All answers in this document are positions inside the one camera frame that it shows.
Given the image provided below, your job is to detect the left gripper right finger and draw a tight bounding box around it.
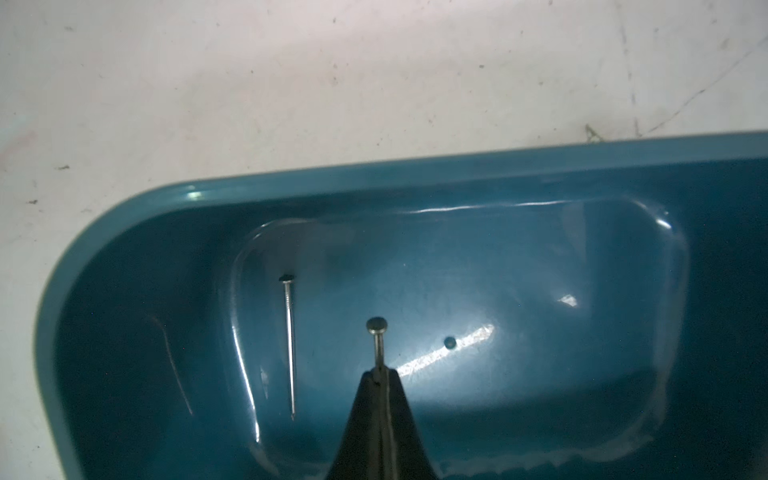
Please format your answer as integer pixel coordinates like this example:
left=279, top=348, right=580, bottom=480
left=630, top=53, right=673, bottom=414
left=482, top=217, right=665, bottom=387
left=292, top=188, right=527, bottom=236
left=381, top=367, right=437, bottom=479

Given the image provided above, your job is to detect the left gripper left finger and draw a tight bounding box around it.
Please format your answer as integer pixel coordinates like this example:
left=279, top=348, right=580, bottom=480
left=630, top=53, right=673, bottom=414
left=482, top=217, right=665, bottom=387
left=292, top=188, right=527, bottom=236
left=326, top=372, right=383, bottom=480

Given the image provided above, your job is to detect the steel nail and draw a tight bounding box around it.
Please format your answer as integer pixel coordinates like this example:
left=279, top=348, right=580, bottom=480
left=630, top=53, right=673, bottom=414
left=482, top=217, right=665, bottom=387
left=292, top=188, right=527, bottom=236
left=366, top=317, right=388, bottom=369
left=279, top=274, right=297, bottom=420

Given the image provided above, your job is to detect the teal plastic storage box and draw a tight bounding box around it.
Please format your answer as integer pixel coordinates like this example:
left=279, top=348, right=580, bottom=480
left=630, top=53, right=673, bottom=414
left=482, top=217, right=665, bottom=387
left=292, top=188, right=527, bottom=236
left=35, top=132, right=767, bottom=479

